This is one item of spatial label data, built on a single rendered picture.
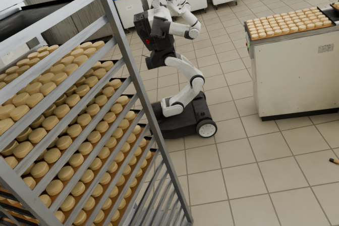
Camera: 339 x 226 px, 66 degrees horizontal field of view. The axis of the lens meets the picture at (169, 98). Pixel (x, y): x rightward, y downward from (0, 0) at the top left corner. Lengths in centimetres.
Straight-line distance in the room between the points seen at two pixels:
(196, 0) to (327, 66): 364
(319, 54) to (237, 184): 122
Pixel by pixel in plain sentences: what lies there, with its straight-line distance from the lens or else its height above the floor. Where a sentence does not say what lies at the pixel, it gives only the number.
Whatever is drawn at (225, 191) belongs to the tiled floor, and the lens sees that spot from 223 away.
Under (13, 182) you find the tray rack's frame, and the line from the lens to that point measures 76.
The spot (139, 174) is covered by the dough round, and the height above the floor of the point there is 87.
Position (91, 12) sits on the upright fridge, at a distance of 558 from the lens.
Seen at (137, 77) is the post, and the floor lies 132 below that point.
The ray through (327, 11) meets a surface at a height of 88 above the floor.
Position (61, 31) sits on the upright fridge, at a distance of 590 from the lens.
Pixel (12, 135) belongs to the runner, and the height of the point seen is 150.
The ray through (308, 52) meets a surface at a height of 70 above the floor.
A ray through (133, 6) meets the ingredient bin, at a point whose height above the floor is 52.
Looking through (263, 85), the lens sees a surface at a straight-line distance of 243.
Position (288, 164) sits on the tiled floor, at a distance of 238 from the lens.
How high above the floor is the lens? 184
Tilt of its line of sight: 34 degrees down
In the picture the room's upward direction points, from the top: 17 degrees counter-clockwise
